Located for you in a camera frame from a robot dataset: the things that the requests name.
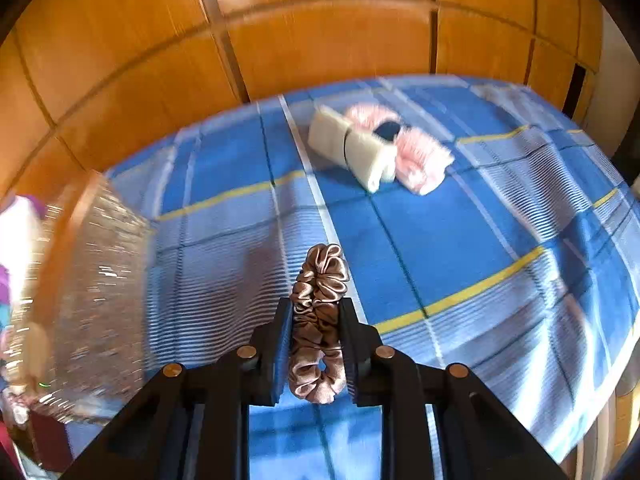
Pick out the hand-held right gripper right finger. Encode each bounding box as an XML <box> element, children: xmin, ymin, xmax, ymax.
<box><xmin>337</xmin><ymin>297</ymin><xmax>571</xmax><ymax>480</ymax></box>

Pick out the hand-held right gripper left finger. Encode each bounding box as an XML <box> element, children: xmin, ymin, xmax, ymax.
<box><xmin>60</xmin><ymin>296</ymin><xmax>296</xmax><ymax>480</ymax></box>

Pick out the taupe satin scrunchie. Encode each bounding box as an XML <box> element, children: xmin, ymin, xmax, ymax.
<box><xmin>287</xmin><ymin>242</ymin><xmax>350</xmax><ymax>405</ymax></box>

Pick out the glittery transparent bag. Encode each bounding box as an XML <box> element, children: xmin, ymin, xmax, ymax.
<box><xmin>10</xmin><ymin>170</ymin><xmax>158</xmax><ymax>423</ymax></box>

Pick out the cream towel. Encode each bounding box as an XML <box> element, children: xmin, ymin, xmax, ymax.
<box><xmin>307</xmin><ymin>105</ymin><xmax>401</xmax><ymax>193</ymax></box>

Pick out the pink towel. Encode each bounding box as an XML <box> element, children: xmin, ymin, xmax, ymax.
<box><xmin>345</xmin><ymin>102</ymin><xmax>455</xmax><ymax>196</ymax></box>

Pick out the blue plaid bed sheet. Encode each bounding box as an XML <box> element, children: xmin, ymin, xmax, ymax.
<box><xmin>65</xmin><ymin>75</ymin><xmax>640</xmax><ymax>480</ymax></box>

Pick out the white and purple cloth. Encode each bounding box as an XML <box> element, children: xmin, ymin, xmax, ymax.
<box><xmin>0</xmin><ymin>194</ymin><xmax>48</xmax><ymax>341</ymax></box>

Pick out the wooden wardrobe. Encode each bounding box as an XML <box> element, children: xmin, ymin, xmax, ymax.
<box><xmin>0</xmin><ymin>0</ymin><xmax>606</xmax><ymax>211</ymax></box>

